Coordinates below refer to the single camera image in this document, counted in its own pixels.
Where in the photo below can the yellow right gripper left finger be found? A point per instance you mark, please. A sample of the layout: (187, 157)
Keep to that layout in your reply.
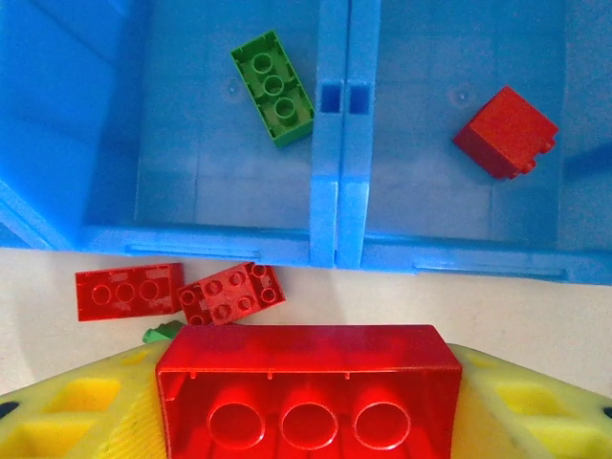
(72, 421)

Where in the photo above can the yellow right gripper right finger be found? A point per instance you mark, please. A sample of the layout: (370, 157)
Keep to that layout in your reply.
(526, 421)

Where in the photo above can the green small lego brick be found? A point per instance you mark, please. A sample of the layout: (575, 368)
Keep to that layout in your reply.
(160, 335)

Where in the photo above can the red long lego brick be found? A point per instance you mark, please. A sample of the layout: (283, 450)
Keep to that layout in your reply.
(306, 354)
(124, 306)

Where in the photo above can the red square lego brick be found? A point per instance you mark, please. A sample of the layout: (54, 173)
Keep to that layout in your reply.
(507, 129)

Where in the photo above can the green long lego brick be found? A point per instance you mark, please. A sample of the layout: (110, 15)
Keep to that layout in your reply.
(248, 59)

